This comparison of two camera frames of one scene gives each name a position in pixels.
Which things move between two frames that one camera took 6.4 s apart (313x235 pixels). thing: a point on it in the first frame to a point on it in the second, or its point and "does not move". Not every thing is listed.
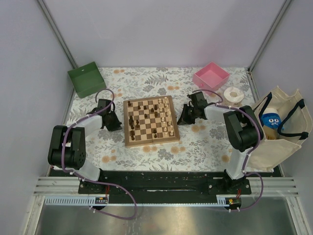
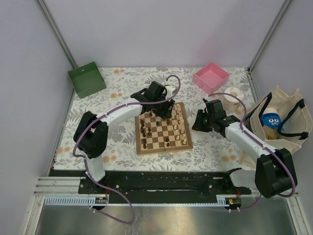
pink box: [211, 78] does not move
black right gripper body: [189, 115] to [204, 122]
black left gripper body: [114, 122] to [163, 109]
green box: [87, 80] does not move
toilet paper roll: [233, 97] does not move
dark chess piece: [131, 122] to [142, 129]
